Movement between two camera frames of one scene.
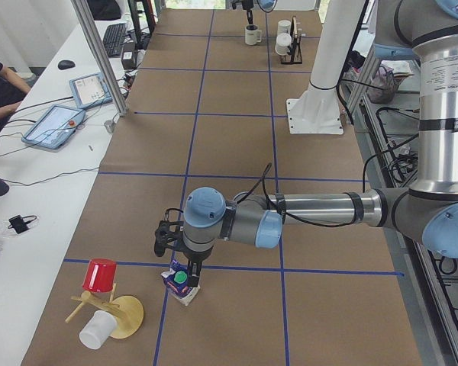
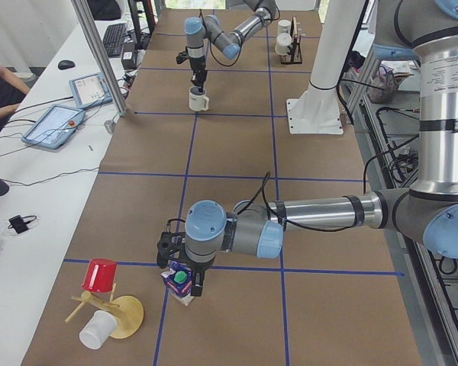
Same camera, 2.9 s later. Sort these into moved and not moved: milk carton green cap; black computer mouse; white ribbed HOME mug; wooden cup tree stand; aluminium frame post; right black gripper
Moved: white ribbed HOME mug; right black gripper
Not moved: aluminium frame post; wooden cup tree stand; black computer mouse; milk carton green cap
